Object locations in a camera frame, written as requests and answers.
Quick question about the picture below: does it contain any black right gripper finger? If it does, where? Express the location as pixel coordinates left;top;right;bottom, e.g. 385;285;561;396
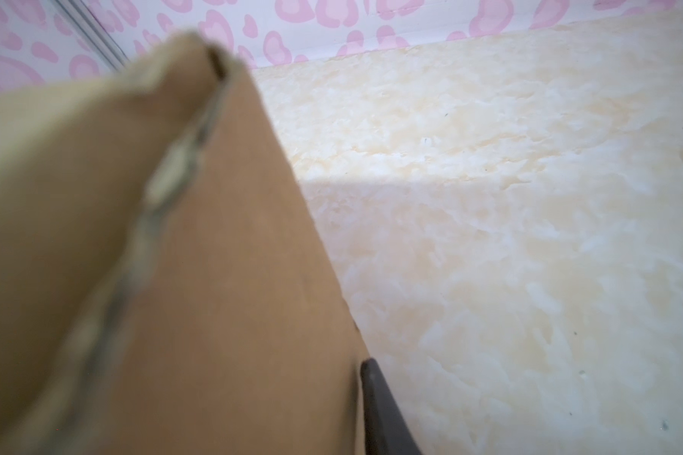
360;358;422;455

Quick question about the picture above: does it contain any aluminium back left corner post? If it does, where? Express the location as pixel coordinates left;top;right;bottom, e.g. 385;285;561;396
50;0;129;71

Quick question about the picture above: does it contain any brown cardboard paper box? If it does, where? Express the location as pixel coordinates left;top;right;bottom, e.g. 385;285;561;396
0;33;369;454

